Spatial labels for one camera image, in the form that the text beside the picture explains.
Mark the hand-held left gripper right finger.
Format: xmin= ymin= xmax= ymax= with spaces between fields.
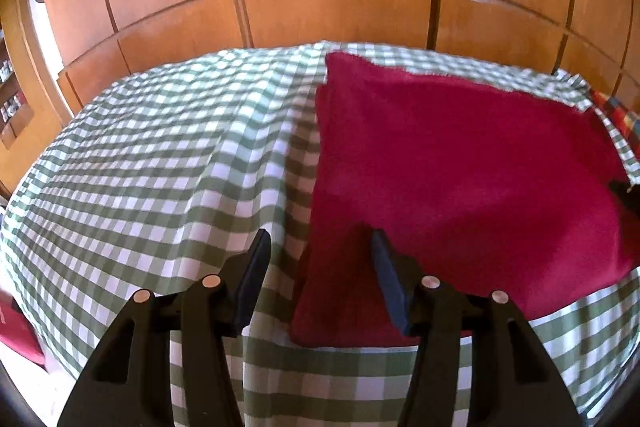
xmin=370 ymin=229 xmax=583 ymax=427

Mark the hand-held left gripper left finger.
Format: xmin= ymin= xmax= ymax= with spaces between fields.
xmin=57 ymin=229 xmax=272 ymax=427

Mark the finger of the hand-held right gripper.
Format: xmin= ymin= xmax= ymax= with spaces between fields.
xmin=609 ymin=179 xmax=640 ymax=208

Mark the dark red shirt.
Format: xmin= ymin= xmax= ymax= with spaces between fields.
xmin=290 ymin=51 xmax=640 ymax=349

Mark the colourful plaid pillow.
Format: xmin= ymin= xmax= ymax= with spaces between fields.
xmin=590 ymin=89 xmax=640 ymax=135

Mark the green white checkered bed sheet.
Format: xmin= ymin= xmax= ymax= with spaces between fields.
xmin=0 ymin=39 xmax=640 ymax=427

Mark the red cloth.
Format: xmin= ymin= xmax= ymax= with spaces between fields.
xmin=0 ymin=288 xmax=47 ymax=369

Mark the wooden shelf unit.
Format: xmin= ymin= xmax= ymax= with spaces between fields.
xmin=0 ymin=27 xmax=37 ymax=152

